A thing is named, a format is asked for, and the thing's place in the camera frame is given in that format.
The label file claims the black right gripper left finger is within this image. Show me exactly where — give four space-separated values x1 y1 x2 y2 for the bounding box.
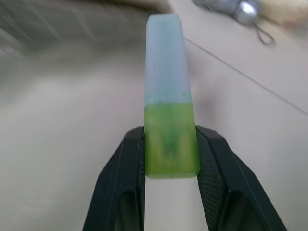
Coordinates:
81 126 148 231

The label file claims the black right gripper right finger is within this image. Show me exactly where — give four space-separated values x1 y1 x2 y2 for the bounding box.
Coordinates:
195 125 289 231

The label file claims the green highlighter with translucent cap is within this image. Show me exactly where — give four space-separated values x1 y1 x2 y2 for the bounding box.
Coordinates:
143 13 201 180

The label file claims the grid pouch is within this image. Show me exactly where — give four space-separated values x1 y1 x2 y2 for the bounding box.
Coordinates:
0 0 174 61

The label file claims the silver zipper pull with cord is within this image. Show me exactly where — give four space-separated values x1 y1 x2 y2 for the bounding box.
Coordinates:
192 0 276 45

